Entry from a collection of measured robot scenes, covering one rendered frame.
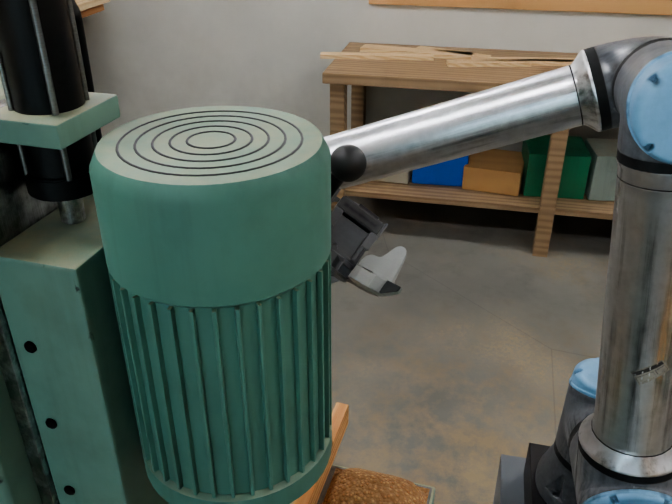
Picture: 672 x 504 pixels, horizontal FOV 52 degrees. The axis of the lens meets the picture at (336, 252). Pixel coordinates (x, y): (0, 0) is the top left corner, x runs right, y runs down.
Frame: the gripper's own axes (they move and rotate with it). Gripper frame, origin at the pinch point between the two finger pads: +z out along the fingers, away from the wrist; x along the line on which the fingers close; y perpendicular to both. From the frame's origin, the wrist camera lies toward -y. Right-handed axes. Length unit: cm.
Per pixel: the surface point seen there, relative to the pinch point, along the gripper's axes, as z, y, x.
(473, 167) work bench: -258, 106, 46
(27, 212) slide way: 9.0, -13.7, -23.1
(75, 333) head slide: 11.4, -18.9, -13.6
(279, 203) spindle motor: 22.8, -2.4, -6.2
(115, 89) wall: -350, 44, -145
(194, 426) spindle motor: 12.8, -19.2, -1.7
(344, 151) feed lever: 7.0, 7.0, -5.1
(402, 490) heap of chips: -26.6, -17.9, 28.2
